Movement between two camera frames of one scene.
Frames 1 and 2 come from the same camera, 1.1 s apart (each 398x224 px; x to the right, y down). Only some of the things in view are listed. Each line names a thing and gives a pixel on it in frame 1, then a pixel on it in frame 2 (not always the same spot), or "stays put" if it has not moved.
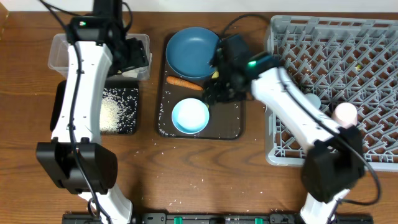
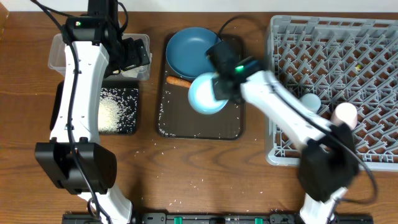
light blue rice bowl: (190, 116) to (201, 95)
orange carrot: (183, 83) stays put
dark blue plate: (189, 51) stays put
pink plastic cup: (345, 115) stays put
